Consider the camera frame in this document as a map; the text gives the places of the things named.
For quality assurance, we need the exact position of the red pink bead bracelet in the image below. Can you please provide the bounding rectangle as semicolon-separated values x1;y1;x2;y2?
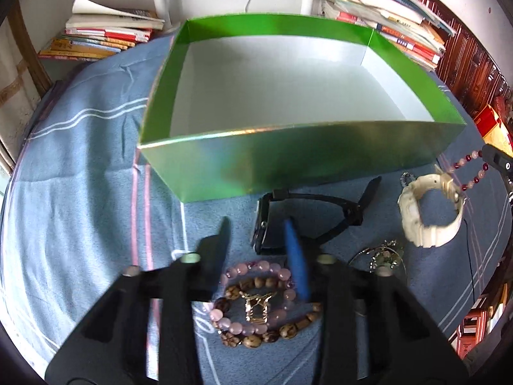
449;150;491;192

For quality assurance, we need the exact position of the silver bangle with charms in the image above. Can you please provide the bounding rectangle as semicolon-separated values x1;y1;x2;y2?
348;240;408;282

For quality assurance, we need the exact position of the brown wooden bead bracelet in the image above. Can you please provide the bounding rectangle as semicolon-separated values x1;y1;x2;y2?
219;275;324;349

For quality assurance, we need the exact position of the white wrist watch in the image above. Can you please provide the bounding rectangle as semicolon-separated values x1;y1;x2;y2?
397;166;465;249

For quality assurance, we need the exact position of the black wrist watch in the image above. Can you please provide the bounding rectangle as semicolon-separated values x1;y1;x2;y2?
251;176;382;255

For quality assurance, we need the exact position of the red yellow gift bag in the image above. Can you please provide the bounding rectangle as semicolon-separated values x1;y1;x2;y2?
474;104;513;156

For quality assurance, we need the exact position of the red wooden headboard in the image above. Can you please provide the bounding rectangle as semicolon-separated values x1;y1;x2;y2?
419;0;512;135

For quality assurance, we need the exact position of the blue striped bed sheet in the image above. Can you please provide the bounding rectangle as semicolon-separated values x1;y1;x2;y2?
1;35;512;384

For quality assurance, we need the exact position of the right book stack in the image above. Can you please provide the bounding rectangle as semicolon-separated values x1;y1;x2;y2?
318;0;456;71

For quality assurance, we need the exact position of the book stack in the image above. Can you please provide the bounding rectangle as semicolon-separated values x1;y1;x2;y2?
38;0;165;63
318;0;456;71

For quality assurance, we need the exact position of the green cardboard box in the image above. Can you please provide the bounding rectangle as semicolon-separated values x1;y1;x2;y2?
138;14;465;202

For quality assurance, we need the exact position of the left book stack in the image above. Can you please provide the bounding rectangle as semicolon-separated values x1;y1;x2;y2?
38;0;165;63

